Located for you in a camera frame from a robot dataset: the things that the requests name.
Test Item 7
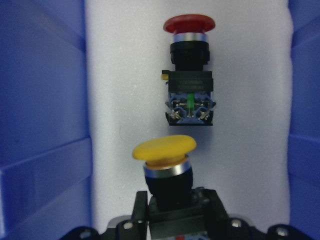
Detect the blue bin left side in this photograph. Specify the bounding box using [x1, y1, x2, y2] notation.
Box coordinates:
[0, 0, 320, 240]

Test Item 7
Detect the white foam pad left bin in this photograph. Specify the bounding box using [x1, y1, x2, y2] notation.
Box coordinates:
[85, 0, 293, 232]

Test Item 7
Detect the yellow push button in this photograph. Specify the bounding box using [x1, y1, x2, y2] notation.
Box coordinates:
[131, 134, 216, 240]

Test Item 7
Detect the red push button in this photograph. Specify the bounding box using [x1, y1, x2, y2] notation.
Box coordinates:
[161, 14, 216, 126]

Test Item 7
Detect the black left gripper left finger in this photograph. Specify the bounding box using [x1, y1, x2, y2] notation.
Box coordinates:
[61, 191, 148, 240]

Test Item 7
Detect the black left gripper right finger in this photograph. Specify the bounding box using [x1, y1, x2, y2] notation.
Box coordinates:
[197, 188, 312, 240]

